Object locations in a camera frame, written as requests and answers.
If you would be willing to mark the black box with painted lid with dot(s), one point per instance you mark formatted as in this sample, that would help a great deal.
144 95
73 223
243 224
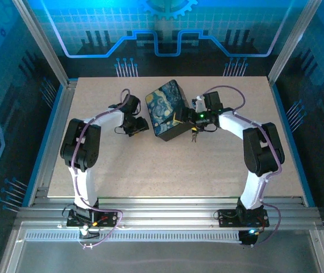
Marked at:
162 108

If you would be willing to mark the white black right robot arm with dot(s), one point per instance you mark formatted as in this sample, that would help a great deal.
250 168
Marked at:
253 190

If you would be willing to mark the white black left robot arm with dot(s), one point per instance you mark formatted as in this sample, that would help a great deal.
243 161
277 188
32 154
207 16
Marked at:
85 185

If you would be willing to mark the blue table edge strip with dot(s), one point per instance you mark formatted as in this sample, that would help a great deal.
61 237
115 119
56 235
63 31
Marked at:
291 142
51 128

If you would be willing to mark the small white connector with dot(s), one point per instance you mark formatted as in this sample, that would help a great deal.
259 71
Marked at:
84 231

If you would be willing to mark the small black controller box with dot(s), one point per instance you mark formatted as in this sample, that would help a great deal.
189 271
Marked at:
247 240

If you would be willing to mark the clear acrylic panel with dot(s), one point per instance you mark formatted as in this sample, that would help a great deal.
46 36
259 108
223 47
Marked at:
165 258

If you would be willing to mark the aluminium side rail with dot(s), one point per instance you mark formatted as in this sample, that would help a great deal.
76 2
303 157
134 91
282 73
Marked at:
66 92

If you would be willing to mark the aluminium mounting rail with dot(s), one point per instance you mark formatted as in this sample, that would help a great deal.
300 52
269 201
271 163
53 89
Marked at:
165 213

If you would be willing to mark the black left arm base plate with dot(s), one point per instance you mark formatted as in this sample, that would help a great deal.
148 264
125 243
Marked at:
111 217

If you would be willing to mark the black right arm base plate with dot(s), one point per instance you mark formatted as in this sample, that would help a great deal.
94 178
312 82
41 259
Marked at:
226 220

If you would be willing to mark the aluminium frame post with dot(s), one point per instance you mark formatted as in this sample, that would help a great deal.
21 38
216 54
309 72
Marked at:
43 42
292 42

